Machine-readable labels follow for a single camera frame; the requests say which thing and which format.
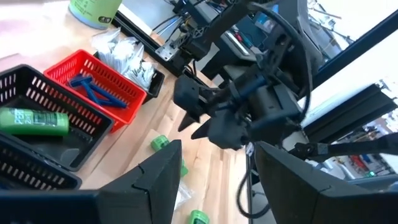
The blue disposable razor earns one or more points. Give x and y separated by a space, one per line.
113 104
109 95
81 81

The black plastic slotted basket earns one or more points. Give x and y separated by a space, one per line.
81 146
158 84
37 174

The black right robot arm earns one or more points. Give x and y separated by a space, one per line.
224 21

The clear plastic vanity pack bag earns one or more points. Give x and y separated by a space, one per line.
183 194
140 73
109 46

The grey metal bracket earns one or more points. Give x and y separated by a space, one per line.
168 50

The green travel shampoo bottle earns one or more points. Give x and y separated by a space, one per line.
160 143
199 218
34 121

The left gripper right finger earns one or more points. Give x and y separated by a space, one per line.
298 202

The black aluminium rig frame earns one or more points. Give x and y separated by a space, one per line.
351 109

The red plastic slotted basket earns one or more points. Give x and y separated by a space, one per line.
127 93

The green wipes canister white lid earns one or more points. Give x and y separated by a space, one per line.
93 12

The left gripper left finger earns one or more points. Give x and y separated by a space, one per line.
140 199

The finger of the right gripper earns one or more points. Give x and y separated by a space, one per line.
206 129
190 120

